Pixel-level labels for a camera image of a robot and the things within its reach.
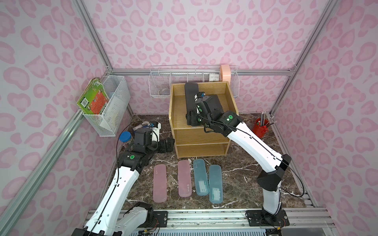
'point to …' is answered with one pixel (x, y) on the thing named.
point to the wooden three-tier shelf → (192, 141)
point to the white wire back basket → (161, 77)
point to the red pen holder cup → (259, 131)
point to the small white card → (213, 77)
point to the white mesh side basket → (107, 123)
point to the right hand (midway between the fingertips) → (189, 116)
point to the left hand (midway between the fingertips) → (166, 138)
